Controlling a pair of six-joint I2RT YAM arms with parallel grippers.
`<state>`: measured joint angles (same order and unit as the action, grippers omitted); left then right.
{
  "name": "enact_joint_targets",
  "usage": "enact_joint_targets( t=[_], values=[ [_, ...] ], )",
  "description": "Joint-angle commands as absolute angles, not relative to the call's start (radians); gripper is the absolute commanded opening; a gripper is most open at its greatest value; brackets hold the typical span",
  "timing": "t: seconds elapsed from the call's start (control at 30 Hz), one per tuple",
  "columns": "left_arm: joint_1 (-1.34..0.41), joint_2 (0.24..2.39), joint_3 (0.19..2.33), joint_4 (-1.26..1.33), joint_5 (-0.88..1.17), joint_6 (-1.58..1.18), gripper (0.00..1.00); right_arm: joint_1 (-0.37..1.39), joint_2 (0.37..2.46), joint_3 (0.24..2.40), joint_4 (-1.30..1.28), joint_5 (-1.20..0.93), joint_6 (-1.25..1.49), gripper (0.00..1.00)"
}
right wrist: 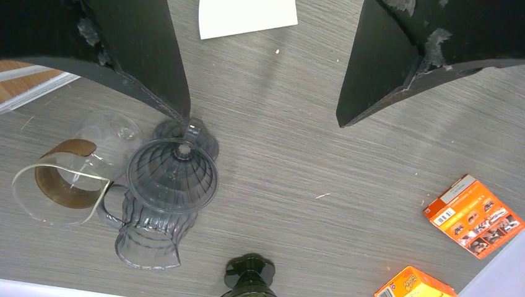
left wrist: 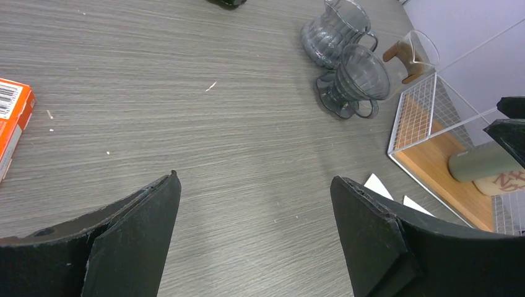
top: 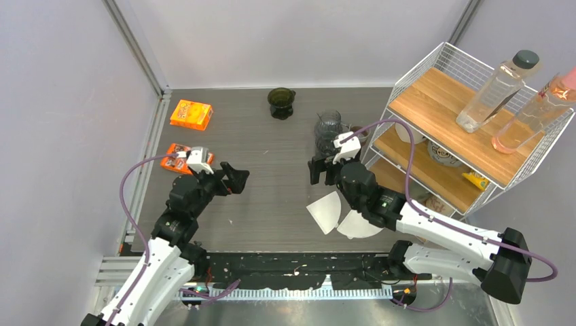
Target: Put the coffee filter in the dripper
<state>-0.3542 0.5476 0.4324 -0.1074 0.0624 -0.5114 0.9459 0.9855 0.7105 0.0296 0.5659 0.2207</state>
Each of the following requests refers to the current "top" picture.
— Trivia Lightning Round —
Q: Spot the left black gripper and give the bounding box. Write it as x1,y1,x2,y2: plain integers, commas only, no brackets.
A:
191,162,249,218

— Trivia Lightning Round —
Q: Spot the dark green glass dripper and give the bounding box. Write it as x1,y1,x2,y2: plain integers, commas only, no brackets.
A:
267,87,296,120

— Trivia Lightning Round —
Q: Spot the glass carafe with leather collar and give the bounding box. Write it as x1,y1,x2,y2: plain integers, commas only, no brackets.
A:
349,126,371,144

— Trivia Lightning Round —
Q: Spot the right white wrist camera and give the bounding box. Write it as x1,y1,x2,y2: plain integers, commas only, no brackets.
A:
332,132,361,164

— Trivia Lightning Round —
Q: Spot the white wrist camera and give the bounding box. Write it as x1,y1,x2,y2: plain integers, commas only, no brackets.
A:
176,146,214,174
332,132,361,164

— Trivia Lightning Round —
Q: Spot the white ceramic cup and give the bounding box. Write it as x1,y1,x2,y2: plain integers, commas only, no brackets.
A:
394,123,427,144

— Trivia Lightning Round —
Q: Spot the grey glass dripper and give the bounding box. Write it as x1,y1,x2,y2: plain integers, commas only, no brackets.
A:
315,132,339,157

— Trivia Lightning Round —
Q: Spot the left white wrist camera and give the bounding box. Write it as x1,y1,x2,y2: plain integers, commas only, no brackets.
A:
176,146,214,174

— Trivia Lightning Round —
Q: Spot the patterned ceramic bowl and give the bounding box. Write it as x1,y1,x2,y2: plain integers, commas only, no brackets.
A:
427,140,463,168

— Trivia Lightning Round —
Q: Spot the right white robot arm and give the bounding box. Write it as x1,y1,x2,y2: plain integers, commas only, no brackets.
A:
308,157,533,304

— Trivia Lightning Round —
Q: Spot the pink liquid bottle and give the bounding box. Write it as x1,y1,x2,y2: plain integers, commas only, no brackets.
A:
491,69,575,153

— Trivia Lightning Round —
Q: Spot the grey glass pitcher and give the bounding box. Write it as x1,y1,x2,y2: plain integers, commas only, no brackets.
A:
314,110,350,140

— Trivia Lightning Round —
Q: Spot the orange box upper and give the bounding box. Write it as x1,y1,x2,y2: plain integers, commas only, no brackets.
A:
170,99,213,131

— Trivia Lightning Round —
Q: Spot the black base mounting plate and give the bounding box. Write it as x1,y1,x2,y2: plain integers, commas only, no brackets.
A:
190,252,432,290

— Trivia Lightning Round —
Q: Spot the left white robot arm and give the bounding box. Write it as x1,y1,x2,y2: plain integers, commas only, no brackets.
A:
82,162,250,325

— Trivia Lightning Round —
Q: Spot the white wire wooden shelf rack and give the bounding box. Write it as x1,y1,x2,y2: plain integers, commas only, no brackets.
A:
362,42,575,216

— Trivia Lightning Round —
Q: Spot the clear bottle grey cap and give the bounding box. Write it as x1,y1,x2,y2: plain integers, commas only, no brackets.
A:
456,50,540,133

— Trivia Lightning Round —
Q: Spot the orange razor box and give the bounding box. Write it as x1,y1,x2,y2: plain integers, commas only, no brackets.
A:
160,143,214,175

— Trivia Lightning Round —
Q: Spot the white paper coffee filter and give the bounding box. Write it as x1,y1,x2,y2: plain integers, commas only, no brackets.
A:
306,191,342,235

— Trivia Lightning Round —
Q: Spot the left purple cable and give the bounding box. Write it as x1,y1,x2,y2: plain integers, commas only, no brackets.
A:
104,153,242,325

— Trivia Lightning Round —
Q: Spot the yellow snack packet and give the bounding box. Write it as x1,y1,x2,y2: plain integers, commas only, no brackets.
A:
462,170,490,191

